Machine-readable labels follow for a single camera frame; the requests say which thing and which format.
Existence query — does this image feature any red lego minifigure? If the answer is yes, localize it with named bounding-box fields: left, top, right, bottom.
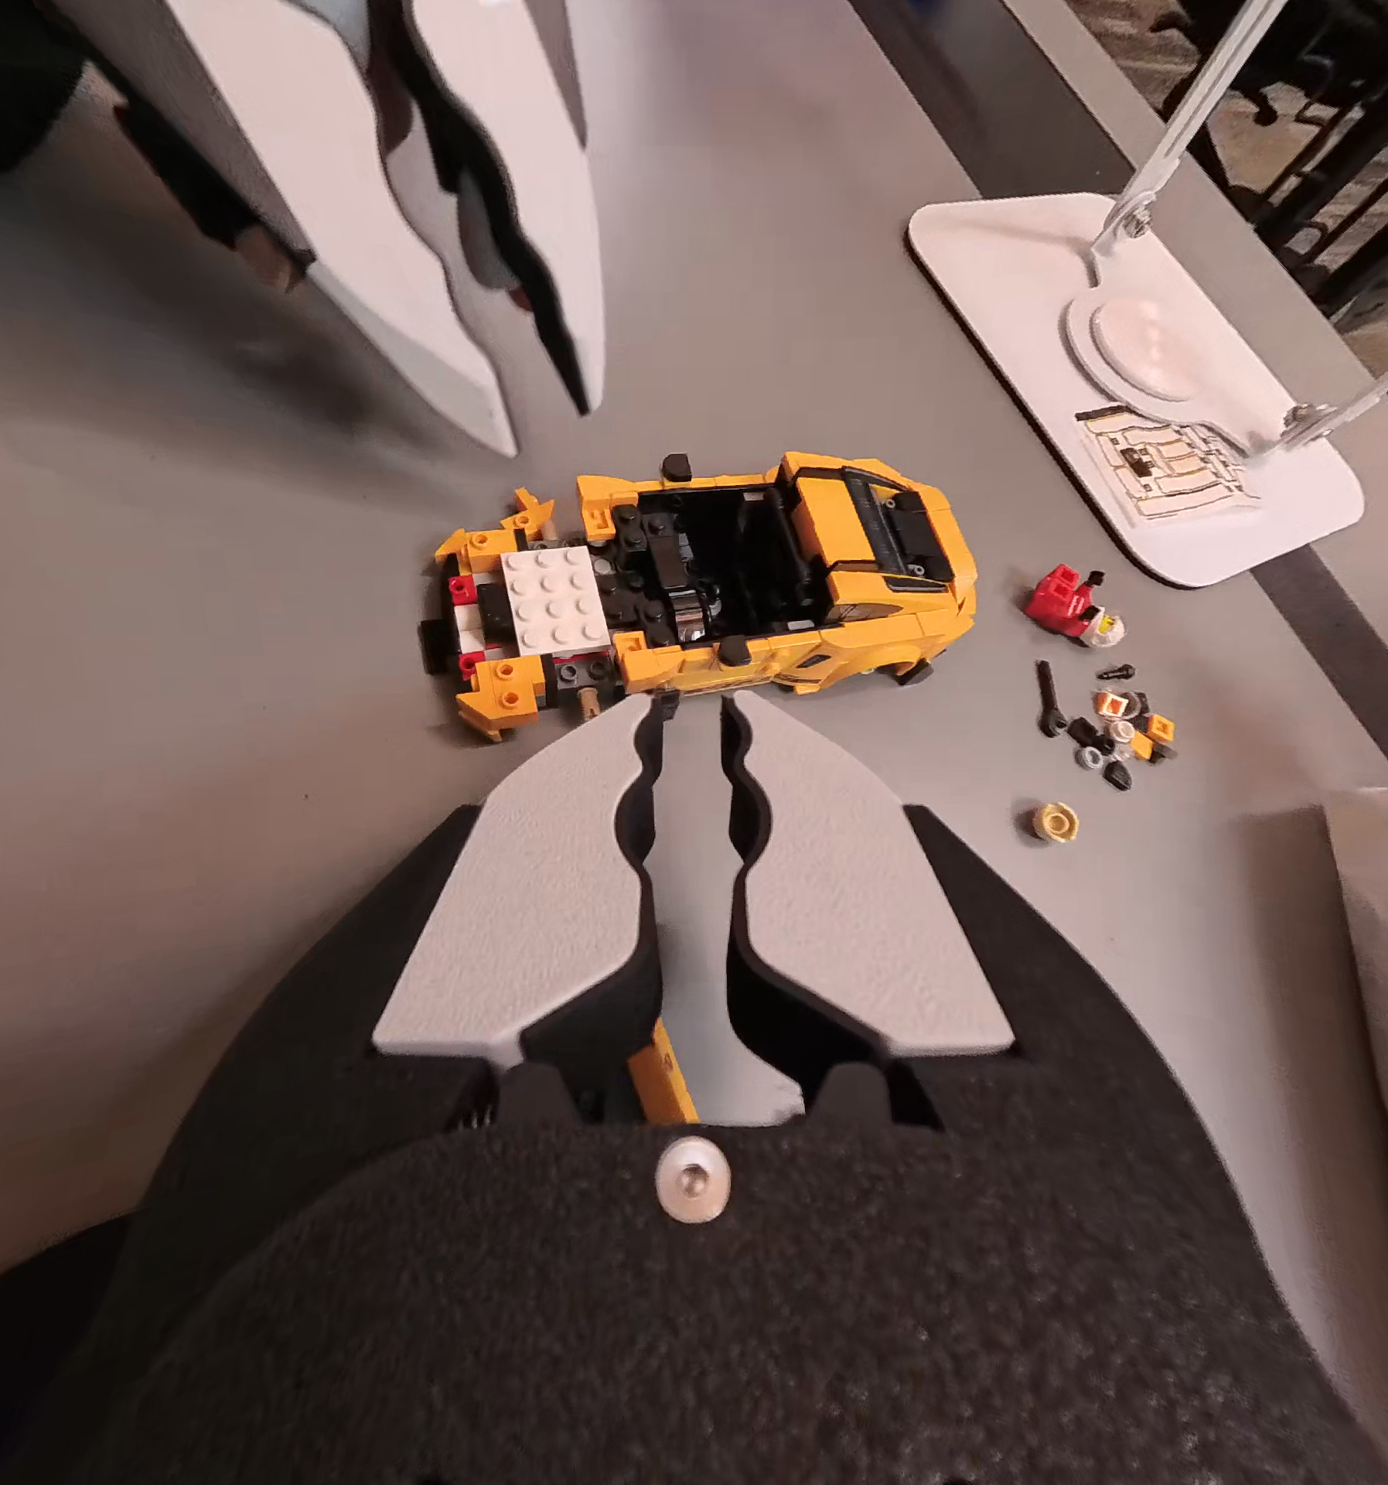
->
left=1023, top=565, right=1126, bottom=648

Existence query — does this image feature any yellow lego car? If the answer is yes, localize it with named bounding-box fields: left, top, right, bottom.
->
left=417, top=451, right=978, bottom=745

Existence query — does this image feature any pile of small lego pieces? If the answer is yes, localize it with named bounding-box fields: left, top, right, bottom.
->
left=1066, top=661, right=1181, bottom=794

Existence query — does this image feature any white metal book stand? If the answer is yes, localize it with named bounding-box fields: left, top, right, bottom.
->
left=907, top=0, right=1388, bottom=587

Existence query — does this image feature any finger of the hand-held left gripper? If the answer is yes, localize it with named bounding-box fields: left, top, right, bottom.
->
left=403, top=0, right=607, bottom=420
left=164, top=0, right=520, bottom=460

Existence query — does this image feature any person's left hand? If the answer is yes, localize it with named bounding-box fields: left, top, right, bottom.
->
left=119, top=105, right=307, bottom=295

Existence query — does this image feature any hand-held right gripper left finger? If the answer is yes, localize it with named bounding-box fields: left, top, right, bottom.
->
left=369, top=695, right=671, bottom=1126

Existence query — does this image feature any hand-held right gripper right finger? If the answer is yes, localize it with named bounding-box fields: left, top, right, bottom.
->
left=719, top=695, right=1015, bottom=1126

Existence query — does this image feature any yellow lego panel piece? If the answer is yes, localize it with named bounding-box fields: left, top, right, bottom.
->
left=630, top=1015, right=700, bottom=1127

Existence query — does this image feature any clear sticker sheet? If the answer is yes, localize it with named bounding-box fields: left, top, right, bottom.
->
left=1075, top=404, right=1264, bottom=529

